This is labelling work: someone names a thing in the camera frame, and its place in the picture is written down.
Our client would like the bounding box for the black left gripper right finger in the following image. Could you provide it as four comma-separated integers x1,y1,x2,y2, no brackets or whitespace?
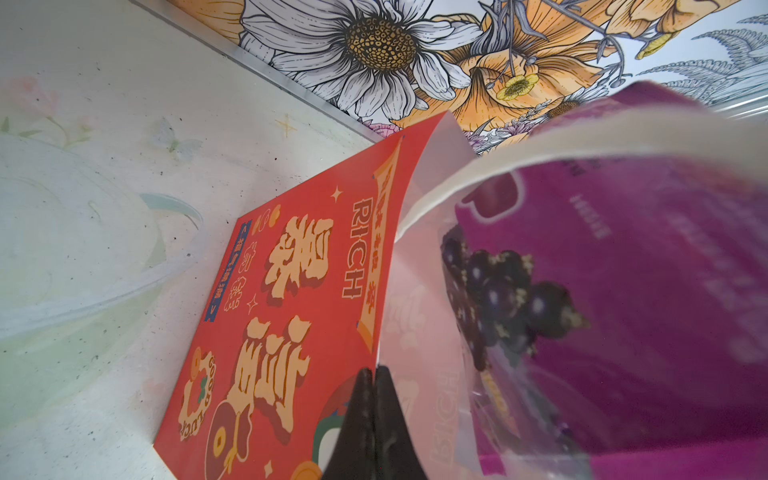
374,365,427,480

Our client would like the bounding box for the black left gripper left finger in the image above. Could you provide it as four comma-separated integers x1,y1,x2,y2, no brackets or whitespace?
322,368,375,480

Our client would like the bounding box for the red paper gift bag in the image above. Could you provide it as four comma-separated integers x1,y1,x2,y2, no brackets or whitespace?
154,106,767,479

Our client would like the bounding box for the purple grape snack bag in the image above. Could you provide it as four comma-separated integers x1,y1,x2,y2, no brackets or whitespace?
440,80,768,480

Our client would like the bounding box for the clear plastic bowl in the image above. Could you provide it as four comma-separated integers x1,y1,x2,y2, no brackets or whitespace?
1,134,206,338

